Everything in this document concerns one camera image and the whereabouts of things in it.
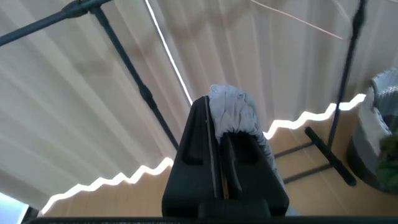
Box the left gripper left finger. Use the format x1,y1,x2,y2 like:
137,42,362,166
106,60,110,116
161,95,225,218

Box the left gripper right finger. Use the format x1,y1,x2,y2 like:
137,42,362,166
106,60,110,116
221,131,290,218

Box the pale grey shorts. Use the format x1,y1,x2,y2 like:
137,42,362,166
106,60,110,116
207,83,300,217

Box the black clothes rack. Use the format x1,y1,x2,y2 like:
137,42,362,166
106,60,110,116
0,0,368,188

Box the white laundry basket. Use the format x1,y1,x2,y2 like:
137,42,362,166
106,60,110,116
346,66,398,195

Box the beige curtain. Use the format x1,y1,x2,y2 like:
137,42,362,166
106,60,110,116
0,0,398,216

